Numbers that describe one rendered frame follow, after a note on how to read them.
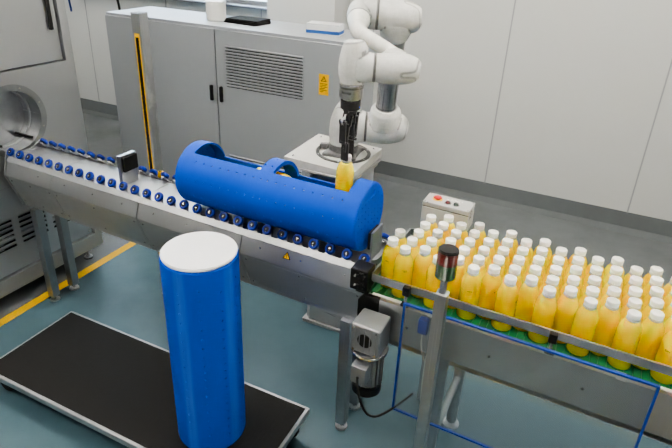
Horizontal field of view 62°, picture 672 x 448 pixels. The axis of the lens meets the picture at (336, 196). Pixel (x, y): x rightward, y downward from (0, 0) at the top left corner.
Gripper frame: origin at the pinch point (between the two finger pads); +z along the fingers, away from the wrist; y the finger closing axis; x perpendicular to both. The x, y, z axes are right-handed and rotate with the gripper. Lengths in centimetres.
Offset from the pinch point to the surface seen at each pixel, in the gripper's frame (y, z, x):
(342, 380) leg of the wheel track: 9, 105, 9
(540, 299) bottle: 17, 28, 80
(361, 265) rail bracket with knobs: 20.3, 34.8, 18.1
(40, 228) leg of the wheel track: 8, 87, -186
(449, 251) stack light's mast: 37, 9, 53
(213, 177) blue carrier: 12, 21, -55
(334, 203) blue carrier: 11.2, 17.8, 1.2
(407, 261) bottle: 17.5, 29.0, 34.5
